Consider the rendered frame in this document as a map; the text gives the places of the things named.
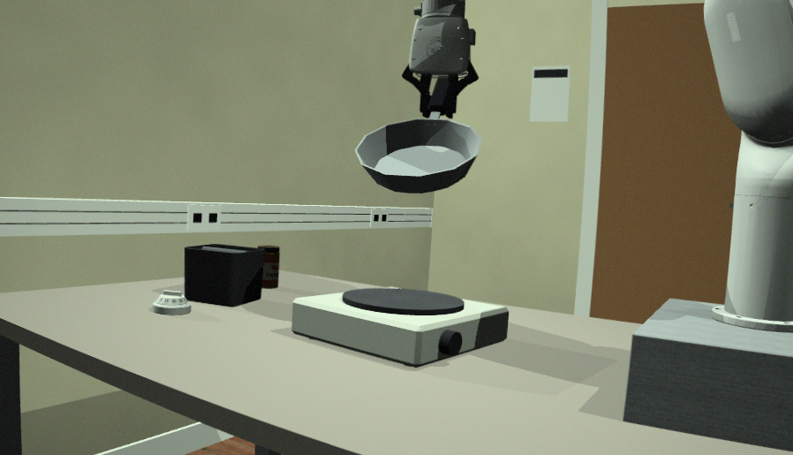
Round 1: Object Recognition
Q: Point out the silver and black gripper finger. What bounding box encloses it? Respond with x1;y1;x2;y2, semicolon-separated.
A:
445;60;479;118
402;65;432;118

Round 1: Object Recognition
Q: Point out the brown spice jar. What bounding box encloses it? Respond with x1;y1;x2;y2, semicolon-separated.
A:
258;246;280;289

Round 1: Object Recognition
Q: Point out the grey frying pan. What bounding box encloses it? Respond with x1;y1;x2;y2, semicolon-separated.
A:
355;79;482;193

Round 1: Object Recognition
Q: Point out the white kitchen timer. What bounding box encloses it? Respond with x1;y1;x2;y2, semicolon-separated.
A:
153;291;191;315

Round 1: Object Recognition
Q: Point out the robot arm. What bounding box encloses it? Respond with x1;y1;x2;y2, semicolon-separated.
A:
704;0;793;333

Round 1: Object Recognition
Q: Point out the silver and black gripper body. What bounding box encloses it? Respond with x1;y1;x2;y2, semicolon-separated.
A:
409;12;471;79

